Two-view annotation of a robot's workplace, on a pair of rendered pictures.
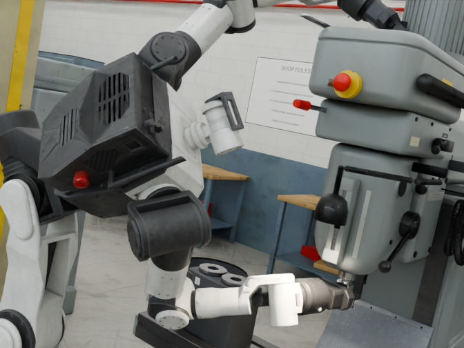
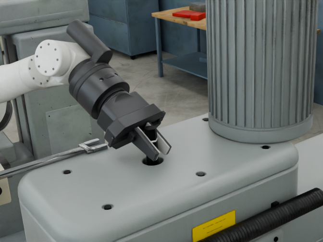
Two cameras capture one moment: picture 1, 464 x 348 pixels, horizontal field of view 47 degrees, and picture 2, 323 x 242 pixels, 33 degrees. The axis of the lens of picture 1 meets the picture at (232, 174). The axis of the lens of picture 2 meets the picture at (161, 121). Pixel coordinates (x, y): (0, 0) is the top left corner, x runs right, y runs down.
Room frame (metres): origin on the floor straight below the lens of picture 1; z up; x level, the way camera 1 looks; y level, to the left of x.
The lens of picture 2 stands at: (0.58, -0.68, 2.32)
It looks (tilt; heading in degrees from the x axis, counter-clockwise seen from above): 22 degrees down; 21
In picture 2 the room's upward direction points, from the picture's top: 4 degrees counter-clockwise
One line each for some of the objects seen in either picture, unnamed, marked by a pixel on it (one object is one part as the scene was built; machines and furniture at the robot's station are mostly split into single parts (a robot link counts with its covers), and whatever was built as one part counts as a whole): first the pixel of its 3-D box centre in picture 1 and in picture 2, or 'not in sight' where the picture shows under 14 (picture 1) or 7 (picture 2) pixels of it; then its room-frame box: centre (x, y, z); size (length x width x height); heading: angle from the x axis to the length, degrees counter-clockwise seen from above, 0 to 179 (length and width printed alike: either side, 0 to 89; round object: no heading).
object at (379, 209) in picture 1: (362, 208); not in sight; (1.37, -0.35, 1.47); 0.21 x 0.19 x 0.32; 53
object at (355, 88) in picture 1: (347, 84); not in sight; (1.18, -0.21, 1.76); 0.06 x 0.02 x 0.06; 53
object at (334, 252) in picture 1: (341, 219); not in sight; (1.28, -0.28, 1.45); 0.04 x 0.04 x 0.21; 53
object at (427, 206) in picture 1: (389, 206); not in sight; (1.52, -0.47, 1.47); 0.24 x 0.19 x 0.26; 53
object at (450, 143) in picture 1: (438, 146); not in sight; (1.34, -0.50, 1.66); 0.12 x 0.04 x 0.04; 143
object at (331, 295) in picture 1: (320, 295); not in sight; (1.31, -0.28, 1.24); 0.13 x 0.12 x 0.10; 40
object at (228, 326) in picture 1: (218, 304); not in sight; (1.58, -0.03, 1.06); 0.22 x 0.12 x 0.20; 48
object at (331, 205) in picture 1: (332, 207); not in sight; (1.15, -0.23, 1.49); 0.07 x 0.07 x 0.06
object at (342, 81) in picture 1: (342, 82); not in sight; (1.16, -0.20, 1.76); 0.04 x 0.03 x 0.04; 53
